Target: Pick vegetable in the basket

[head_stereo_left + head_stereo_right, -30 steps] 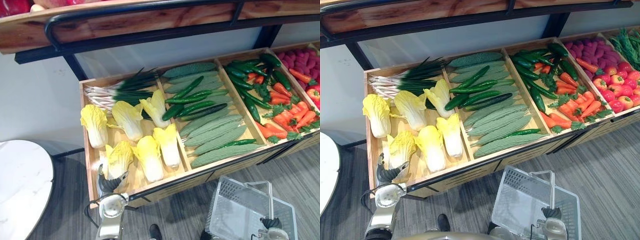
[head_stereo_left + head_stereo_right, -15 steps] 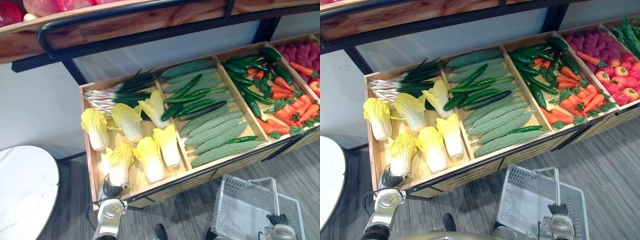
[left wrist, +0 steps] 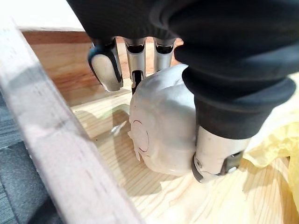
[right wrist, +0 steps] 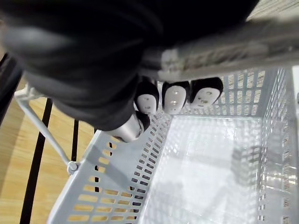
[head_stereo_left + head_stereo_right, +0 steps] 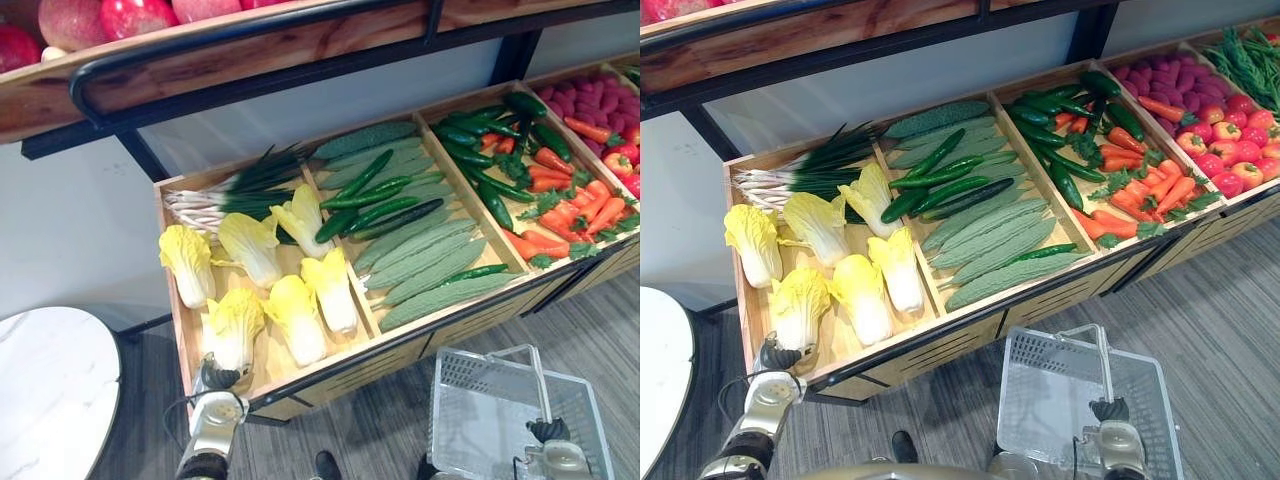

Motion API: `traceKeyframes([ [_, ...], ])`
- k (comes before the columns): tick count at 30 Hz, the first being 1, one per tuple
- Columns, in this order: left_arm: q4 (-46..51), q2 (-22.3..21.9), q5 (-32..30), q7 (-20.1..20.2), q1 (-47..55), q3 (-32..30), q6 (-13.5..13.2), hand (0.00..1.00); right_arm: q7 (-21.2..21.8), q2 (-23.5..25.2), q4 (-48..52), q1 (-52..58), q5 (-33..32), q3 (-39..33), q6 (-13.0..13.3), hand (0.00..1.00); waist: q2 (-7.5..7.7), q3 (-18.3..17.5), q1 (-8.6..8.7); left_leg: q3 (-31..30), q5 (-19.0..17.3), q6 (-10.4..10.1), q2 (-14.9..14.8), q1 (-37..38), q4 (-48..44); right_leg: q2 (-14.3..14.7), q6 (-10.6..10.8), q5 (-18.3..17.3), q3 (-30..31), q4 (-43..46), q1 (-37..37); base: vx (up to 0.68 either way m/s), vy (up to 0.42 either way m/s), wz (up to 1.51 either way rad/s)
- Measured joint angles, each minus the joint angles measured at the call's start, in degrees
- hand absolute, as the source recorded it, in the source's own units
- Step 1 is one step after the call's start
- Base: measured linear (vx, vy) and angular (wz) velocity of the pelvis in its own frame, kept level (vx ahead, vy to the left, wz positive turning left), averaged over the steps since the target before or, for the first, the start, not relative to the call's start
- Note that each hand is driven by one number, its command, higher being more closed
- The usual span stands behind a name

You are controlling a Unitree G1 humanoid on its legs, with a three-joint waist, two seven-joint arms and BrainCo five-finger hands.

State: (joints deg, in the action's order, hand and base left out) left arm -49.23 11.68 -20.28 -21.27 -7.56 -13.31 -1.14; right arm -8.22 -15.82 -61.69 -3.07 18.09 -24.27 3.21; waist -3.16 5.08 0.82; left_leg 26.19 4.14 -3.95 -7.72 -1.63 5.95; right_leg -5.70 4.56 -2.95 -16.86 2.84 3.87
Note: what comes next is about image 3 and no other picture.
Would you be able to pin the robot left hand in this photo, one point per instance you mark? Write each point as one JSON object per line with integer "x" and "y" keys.
{"x": 224, "y": 46}

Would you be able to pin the white garlic bulb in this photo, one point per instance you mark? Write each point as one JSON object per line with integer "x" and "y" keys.
{"x": 163, "y": 121}

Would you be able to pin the yellow plastic bag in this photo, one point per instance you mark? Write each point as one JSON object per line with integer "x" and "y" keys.
{"x": 278, "y": 149}

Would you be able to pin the light wooden crate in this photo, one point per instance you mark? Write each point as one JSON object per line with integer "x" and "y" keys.
{"x": 98, "y": 149}

